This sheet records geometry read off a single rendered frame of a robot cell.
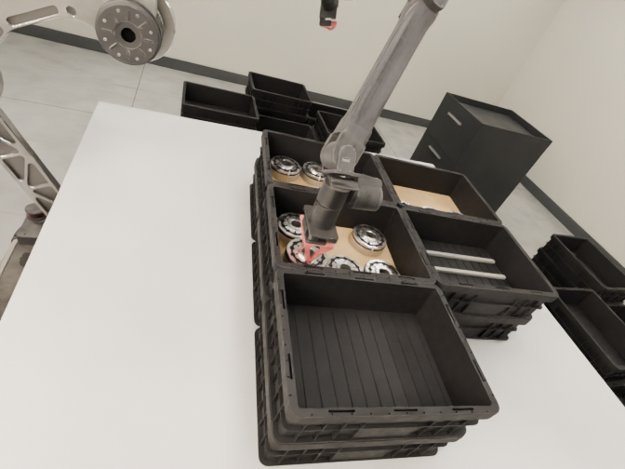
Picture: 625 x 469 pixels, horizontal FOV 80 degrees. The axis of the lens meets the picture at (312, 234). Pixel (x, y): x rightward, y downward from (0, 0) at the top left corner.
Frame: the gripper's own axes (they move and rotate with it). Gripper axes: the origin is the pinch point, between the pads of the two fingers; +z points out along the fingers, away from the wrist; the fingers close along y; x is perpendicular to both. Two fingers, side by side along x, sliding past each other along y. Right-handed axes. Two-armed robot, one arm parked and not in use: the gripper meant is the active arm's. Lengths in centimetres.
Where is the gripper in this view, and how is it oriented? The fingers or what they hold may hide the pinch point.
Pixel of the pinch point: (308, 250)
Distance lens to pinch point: 85.9
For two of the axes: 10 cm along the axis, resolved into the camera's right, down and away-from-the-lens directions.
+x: -9.4, -1.4, -3.1
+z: -3.1, 7.2, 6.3
